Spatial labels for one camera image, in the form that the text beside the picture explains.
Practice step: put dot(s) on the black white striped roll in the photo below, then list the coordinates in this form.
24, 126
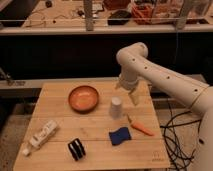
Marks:
77, 149

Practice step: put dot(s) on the grey metal post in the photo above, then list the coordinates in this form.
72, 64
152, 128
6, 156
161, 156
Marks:
88, 15
182, 18

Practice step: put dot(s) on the grey metal post right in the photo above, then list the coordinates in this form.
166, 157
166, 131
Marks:
182, 18

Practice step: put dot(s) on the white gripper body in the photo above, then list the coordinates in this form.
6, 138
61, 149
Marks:
128, 84

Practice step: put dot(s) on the orange crate on bench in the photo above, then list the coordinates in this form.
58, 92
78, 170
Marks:
142, 14

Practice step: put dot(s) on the black cap on bench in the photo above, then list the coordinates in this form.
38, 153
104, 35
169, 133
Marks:
119, 17

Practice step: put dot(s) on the white tube bottle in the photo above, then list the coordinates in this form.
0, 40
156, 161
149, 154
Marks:
40, 138

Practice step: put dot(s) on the orange toy carrot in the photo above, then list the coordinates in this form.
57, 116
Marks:
138, 126

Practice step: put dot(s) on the orange wooden bowl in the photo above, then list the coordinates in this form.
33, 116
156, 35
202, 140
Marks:
83, 99

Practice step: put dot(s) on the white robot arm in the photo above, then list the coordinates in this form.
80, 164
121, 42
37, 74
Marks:
193, 94

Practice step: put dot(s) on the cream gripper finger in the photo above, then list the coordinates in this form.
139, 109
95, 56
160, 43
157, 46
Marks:
134, 96

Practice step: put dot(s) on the blue sponge eraser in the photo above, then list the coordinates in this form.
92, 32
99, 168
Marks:
119, 136

